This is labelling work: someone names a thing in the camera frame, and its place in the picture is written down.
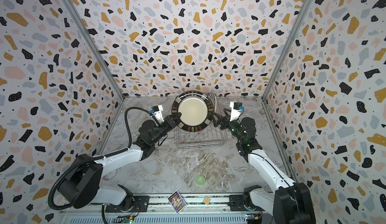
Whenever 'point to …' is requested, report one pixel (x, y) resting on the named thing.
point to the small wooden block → (206, 200)
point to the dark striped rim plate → (196, 108)
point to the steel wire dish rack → (210, 137)
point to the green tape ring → (200, 180)
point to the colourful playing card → (177, 202)
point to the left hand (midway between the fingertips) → (181, 111)
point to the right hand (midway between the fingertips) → (215, 109)
